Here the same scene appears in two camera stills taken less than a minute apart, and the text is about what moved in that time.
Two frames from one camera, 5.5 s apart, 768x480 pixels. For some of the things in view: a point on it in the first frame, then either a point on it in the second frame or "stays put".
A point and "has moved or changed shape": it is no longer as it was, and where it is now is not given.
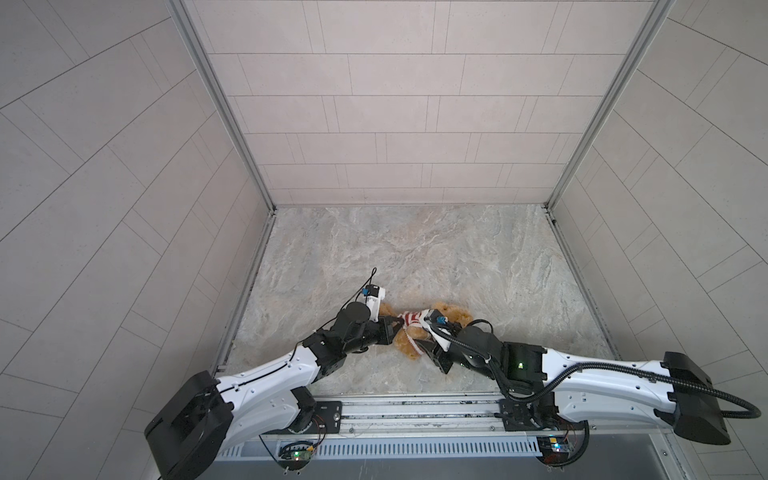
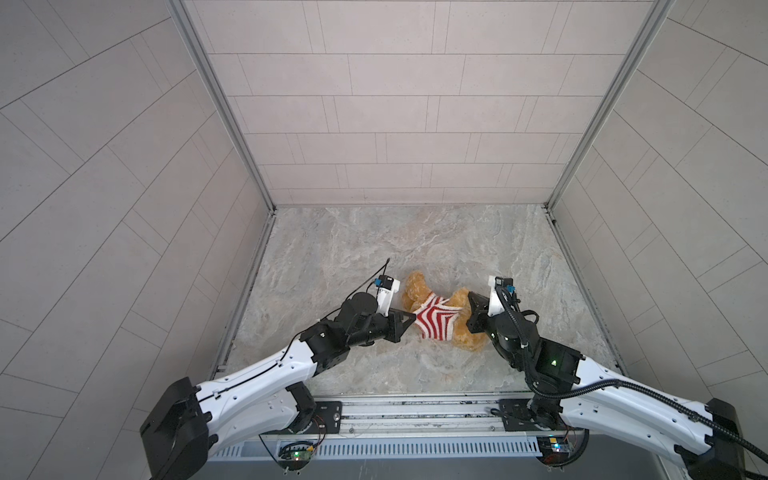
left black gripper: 385,336 stays put
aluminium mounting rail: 429,417 stays put
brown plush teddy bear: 457,315 -> 416,293
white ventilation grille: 395,446 stays put
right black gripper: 437,354 -> 478,315
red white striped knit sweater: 411,318 has moved or changed shape
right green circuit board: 554,449 stays put
